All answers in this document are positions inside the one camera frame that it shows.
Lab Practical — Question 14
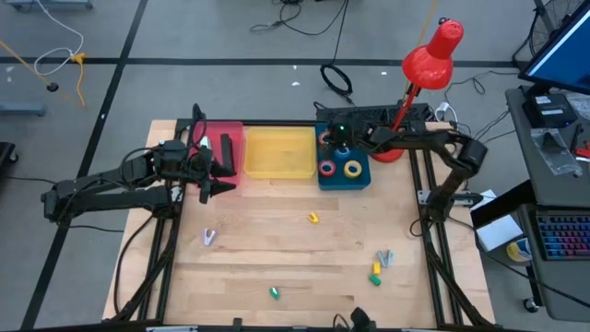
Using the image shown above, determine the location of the black stapler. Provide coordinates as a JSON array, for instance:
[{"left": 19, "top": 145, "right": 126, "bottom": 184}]
[{"left": 219, "top": 133, "right": 236, "bottom": 177}]

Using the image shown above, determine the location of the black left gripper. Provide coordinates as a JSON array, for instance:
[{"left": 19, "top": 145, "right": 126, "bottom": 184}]
[{"left": 185, "top": 148, "right": 238, "bottom": 206}]

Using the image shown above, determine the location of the yellow and blue roll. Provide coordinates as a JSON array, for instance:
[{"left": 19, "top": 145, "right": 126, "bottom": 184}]
[{"left": 505, "top": 238, "right": 532, "bottom": 263}]

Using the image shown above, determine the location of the thick black base cable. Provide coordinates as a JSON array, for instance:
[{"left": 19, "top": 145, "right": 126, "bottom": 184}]
[{"left": 112, "top": 214, "right": 156, "bottom": 319}]

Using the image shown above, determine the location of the yellow plastic bin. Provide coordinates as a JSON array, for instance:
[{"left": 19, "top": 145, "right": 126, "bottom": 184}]
[{"left": 243, "top": 126, "right": 318, "bottom": 180}]

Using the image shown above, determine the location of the small black box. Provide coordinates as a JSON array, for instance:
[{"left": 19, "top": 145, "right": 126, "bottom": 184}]
[{"left": 522, "top": 93, "right": 577, "bottom": 129}]

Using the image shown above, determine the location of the rainbow backlit keyboard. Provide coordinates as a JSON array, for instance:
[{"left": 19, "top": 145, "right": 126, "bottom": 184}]
[{"left": 536, "top": 212, "right": 590, "bottom": 262}]

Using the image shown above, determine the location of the black aluminium table frame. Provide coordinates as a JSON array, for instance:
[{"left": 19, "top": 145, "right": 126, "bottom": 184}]
[{"left": 103, "top": 103, "right": 497, "bottom": 331}]

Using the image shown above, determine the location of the red desk lamp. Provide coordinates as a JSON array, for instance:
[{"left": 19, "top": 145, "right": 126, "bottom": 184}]
[{"left": 367, "top": 18, "right": 465, "bottom": 164}]

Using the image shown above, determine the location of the white floor cable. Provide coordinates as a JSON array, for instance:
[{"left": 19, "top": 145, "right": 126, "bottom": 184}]
[{"left": 32, "top": 0, "right": 85, "bottom": 77}]

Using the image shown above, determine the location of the grey furniture foot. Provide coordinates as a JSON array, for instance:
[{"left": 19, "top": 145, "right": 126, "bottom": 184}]
[
  {"left": 0, "top": 101, "right": 47, "bottom": 117},
  {"left": 4, "top": 0, "right": 93, "bottom": 13}
]

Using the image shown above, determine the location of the black object with caster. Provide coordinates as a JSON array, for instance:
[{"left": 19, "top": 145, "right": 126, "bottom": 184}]
[{"left": 0, "top": 141, "right": 18, "bottom": 185}]

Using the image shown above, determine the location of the white box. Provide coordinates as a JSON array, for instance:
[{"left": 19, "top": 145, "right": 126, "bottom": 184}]
[{"left": 475, "top": 214, "right": 525, "bottom": 253}]

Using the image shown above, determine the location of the blue plastic bin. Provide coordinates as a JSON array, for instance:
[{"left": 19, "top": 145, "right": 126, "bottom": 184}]
[{"left": 316, "top": 122, "right": 372, "bottom": 191}]

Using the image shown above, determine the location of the yellow hanging cord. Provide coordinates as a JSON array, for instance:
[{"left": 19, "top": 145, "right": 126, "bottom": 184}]
[{"left": 405, "top": 0, "right": 439, "bottom": 93}]

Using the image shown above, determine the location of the black floor cable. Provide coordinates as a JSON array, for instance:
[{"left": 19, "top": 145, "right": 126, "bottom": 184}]
[{"left": 251, "top": 0, "right": 349, "bottom": 64}]

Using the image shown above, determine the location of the clear plastic bag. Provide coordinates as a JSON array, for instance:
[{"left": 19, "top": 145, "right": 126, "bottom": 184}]
[{"left": 529, "top": 127, "right": 583, "bottom": 177}]

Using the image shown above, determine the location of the computer monitor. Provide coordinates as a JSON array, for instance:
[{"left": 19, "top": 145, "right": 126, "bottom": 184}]
[{"left": 518, "top": 0, "right": 590, "bottom": 96}]

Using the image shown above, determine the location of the yellow floor cable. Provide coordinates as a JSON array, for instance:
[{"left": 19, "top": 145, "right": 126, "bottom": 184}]
[{"left": 0, "top": 40, "right": 89, "bottom": 107}]

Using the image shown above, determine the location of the coiled black cable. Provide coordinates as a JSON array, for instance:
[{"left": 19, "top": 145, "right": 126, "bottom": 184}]
[{"left": 320, "top": 63, "right": 354, "bottom": 105}]

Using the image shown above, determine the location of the black fan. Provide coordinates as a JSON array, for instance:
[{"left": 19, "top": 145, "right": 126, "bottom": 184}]
[{"left": 511, "top": 0, "right": 584, "bottom": 70}]

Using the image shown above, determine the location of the pink plastic bin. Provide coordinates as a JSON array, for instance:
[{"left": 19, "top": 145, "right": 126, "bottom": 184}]
[{"left": 186, "top": 120, "right": 245, "bottom": 189}]

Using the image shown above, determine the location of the black device with cable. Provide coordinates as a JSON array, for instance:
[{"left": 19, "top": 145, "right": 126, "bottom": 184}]
[{"left": 334, "top": 306, "right": 375, "bottom": 332}]

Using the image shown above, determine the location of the grey desk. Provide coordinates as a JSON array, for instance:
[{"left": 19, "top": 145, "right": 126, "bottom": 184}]
[{"left": 504, "top": 85, "right": 590, "bottom": 324}]

